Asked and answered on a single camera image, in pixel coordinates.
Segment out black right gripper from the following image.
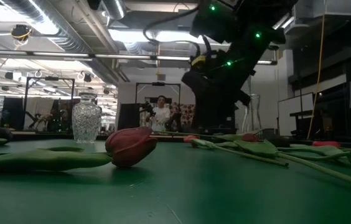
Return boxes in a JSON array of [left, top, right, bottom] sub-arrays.
[[181, 51, 251, 134]]

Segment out dark red artificial tulip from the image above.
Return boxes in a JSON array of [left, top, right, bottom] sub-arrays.
[[0, 126, 159, 172], [215, 133, 351, 192]]

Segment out tall slim glass vase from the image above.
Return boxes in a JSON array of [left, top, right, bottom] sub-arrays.
[[241, 93, 263, 134]]

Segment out cut crystal glass vase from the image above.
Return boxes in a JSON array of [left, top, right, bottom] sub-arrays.
[[71, 92, 103, 144]]

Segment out red floral patterned panel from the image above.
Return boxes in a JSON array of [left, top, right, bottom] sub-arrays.
[[169, 102, 195, 131]]

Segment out standing person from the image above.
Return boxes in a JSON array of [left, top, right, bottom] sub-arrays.
[[149, 95, 172, 132]]

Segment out white cabinet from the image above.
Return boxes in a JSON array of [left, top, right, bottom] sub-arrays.
[[277, 92, 315, 137]]

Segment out black panel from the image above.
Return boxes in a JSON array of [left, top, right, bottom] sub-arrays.
[[118, 103, 141, 131]]

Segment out green table mat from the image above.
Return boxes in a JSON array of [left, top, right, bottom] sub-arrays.
[[0, 136, 351, 224]]

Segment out long ceiling light bar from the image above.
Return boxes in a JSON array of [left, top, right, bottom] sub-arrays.
[[0, 49, 192, 62]]

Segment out white ceiling unit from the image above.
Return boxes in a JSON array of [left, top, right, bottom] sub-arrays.
[[292, 0, 351, 20]]

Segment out yellow cable tag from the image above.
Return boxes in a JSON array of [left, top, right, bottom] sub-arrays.
[[190, 55, 207, 68]]

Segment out black rig frame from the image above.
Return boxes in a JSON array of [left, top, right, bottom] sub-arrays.
[[24, 77, 76, 133], [135, 82, 182, 105]]

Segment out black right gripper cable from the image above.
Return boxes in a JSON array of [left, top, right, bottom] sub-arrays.
[[142, 4, 203, 58]]

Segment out dark rectangular ceiling duct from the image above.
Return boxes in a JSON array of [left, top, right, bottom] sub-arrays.
[[108, 9, 201, 32]]

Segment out short round ceiling duct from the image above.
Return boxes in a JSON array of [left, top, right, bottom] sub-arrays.
[[102, 0, 127, 20]]

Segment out black ceiling device yellow cable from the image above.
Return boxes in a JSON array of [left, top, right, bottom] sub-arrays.
[[9, 24, 33, 43]]

